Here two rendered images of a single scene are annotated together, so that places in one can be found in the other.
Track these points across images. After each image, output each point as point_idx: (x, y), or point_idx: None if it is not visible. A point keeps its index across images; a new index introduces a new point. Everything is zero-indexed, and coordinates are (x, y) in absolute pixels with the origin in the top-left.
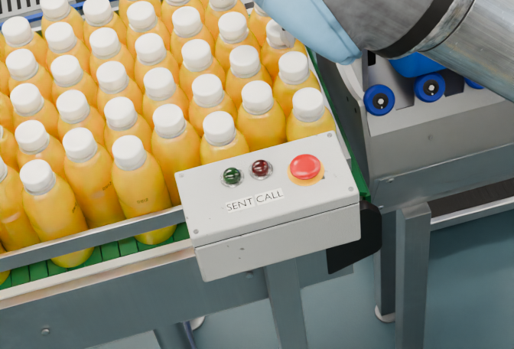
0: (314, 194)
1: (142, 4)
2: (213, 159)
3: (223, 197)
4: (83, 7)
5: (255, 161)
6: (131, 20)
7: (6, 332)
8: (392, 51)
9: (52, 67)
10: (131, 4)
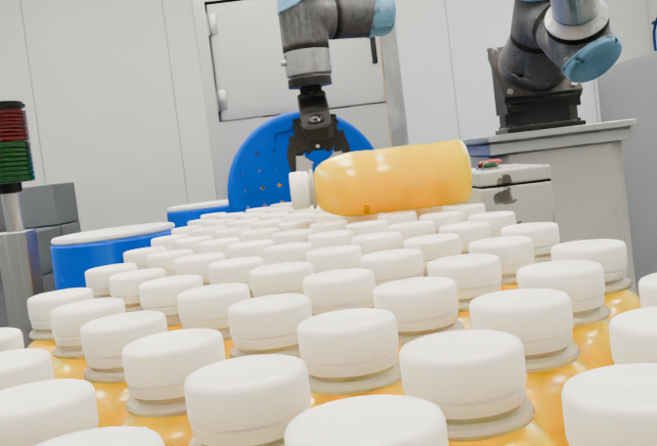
0: (512, 164)
1: (244, 214)
2: None
3: (509, 167)
4: (218, 221)
5: (480, 162)
6: (258, 216)
7: None
8: None
9: (298, 214)
10: (240, 215)
